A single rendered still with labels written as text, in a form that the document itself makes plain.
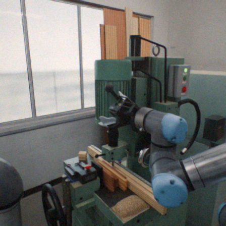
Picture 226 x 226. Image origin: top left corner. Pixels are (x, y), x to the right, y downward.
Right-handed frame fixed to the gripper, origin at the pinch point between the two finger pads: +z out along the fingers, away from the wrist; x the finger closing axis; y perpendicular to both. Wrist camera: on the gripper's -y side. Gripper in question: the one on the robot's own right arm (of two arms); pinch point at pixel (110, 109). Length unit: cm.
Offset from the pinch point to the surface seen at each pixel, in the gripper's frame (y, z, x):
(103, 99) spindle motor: 0.4, 8.7, -3.7
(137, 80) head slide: -6.2, 5.3, -21.5
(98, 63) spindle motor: 12.4, 10.9, -13.9
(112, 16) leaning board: -22, 148, -126
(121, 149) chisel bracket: -27.0, 8.8, 7.8
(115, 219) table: -25.8, -12.6, 34.0
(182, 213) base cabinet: -82, -10, 15
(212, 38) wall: -126, 88, -201
